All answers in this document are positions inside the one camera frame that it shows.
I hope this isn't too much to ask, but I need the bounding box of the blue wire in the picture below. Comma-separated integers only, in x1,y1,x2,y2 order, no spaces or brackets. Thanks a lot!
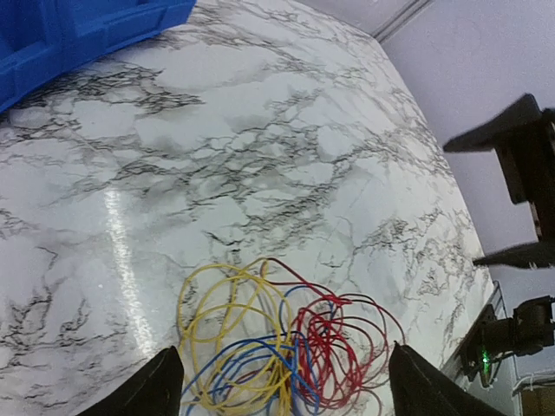
180,283,337,416

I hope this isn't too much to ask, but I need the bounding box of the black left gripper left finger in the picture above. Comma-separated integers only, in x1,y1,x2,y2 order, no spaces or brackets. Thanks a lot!
84,346,184,416

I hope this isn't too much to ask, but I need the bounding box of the right aluminium frame post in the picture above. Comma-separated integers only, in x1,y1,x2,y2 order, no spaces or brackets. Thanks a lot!
371,0,434,43

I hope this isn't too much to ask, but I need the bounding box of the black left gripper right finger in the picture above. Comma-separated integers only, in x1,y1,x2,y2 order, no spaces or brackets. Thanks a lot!
388,343,503,416

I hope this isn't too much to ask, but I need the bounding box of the yellow wire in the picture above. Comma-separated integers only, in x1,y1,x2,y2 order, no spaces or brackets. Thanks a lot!
176,258,300,411

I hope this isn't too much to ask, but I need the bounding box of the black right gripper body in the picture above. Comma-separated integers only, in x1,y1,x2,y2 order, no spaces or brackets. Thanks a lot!
496,108,554,242

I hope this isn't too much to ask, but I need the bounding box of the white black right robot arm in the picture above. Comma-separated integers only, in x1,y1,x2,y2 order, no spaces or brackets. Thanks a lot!
443,94,554,384

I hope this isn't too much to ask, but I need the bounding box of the blue three-compartment plastic bin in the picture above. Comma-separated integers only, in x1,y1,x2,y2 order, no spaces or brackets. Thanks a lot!
1,0,196,111

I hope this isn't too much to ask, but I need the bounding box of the red wire bundle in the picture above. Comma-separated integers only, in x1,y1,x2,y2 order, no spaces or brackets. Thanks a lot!
264,257,407,416

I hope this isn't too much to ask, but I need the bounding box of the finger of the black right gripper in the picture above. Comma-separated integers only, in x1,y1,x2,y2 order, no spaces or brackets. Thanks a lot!
473,242,555,269
443,94,542,153

